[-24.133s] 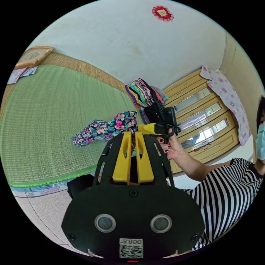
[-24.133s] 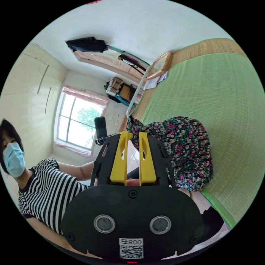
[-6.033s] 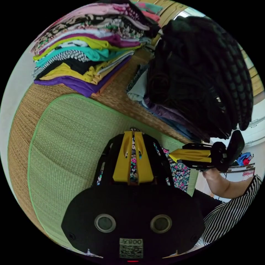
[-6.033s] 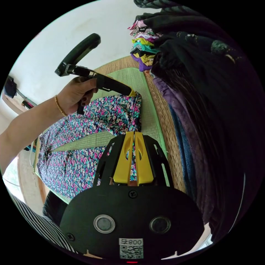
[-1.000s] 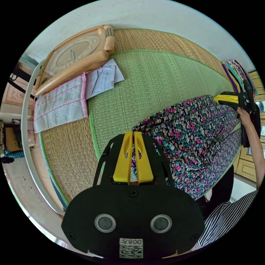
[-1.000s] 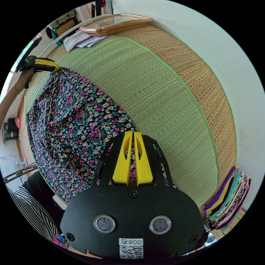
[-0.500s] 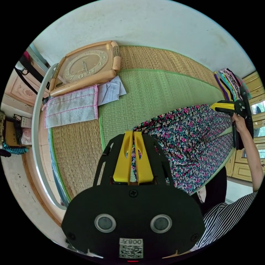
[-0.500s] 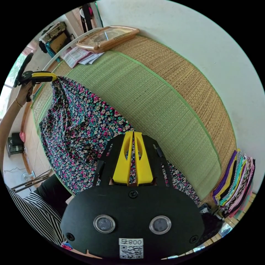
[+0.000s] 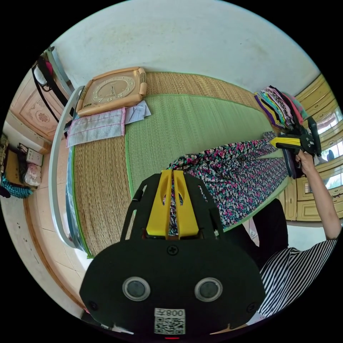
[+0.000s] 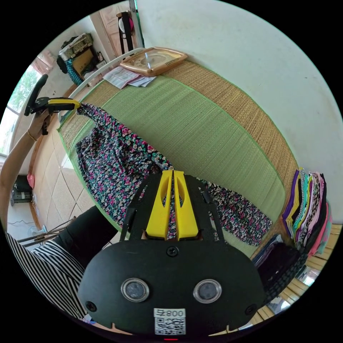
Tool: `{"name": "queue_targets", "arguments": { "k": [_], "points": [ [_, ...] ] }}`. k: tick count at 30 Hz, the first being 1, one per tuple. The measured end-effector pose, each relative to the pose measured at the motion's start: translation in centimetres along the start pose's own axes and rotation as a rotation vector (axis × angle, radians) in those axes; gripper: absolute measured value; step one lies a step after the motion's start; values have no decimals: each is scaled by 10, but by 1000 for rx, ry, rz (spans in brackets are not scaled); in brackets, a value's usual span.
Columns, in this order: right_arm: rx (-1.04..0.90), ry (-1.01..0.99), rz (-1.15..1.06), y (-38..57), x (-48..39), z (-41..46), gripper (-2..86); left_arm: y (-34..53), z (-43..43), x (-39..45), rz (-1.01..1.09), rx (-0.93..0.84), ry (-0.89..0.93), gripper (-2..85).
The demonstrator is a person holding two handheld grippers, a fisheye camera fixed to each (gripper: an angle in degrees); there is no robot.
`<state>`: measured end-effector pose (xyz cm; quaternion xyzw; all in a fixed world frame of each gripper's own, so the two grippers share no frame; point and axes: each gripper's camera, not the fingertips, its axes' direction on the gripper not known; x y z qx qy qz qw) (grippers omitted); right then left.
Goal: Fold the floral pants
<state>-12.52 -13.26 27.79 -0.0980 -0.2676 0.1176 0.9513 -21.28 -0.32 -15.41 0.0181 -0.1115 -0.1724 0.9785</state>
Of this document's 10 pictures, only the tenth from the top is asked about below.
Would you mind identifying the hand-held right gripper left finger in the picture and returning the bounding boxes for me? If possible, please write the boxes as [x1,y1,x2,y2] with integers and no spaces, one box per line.
[145,170,174,238]

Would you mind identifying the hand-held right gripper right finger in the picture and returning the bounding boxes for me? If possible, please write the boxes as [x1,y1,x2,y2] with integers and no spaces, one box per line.
[173,171,200,240]

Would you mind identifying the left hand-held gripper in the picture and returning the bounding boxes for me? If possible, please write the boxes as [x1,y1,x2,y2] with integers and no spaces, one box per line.
[24,96,81,136]

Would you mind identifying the floral pants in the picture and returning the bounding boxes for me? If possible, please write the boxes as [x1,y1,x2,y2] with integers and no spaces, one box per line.
[75,103,273,246]

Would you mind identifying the person's left forearm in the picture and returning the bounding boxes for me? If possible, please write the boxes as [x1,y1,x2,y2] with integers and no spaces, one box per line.
[0,130,38,232]

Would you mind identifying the person's left hand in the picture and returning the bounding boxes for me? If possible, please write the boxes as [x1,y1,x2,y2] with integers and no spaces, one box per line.
[28,111,54,140]

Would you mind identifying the cluttered cupboard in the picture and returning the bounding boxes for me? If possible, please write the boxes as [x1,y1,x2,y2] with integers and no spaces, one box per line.
[55,33,105,84]

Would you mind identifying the window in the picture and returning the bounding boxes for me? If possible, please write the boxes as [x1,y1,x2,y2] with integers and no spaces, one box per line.
[0,61,41,156]

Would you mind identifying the stack of papers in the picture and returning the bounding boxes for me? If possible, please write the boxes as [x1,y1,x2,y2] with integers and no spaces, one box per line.
[103,66,158,90]

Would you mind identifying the wooden door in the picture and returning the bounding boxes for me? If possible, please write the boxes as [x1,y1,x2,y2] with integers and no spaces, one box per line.
[90,7,140,58]

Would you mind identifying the bed with woven mat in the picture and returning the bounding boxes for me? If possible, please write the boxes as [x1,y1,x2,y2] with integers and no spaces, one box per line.
[57,48,335,326]

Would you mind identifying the black basket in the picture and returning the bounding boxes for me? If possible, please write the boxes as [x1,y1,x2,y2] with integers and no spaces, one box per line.
[10,174,35,206]

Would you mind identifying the black wooden stand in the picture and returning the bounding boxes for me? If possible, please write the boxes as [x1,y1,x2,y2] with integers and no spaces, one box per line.
[116,10,138,55]

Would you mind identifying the dark heap of clothes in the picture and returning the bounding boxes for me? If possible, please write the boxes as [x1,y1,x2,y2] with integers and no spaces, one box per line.
[251,234,309,297]

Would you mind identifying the pile of clothes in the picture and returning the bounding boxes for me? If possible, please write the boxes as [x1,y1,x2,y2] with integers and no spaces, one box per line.
[280,168,333,258]

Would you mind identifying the person's body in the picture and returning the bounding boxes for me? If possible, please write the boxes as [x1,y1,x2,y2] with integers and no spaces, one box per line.
[4,205,123,323]

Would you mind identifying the gold-framed wall clock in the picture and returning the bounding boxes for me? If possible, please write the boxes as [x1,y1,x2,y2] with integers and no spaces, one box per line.
[119,47,188,78]

